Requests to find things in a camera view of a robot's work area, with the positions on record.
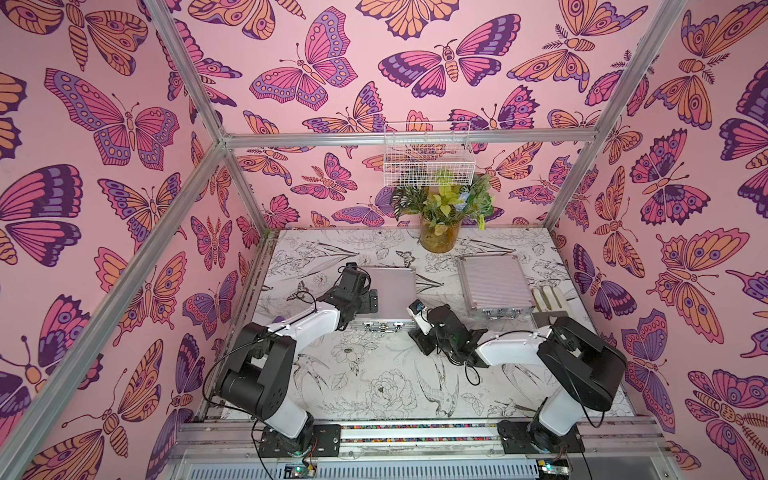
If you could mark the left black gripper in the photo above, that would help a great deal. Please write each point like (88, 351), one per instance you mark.
(366, 307)

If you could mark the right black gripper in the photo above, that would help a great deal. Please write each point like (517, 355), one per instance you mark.
(432, 327)

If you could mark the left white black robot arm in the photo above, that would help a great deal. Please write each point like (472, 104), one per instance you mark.
(256, 372)

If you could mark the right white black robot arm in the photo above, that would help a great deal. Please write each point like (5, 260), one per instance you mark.
(588, 369)

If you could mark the potted green plant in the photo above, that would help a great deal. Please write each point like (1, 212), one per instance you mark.
(444, 208)

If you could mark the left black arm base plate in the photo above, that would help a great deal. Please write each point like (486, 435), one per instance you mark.
(323, 440)

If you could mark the white wire basket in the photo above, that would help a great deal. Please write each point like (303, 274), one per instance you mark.
(428, 159)

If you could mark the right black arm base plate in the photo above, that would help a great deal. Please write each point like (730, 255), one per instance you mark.
(529, 437)

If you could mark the aluminium front rail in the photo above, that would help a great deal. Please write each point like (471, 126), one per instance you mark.
(617, 436)

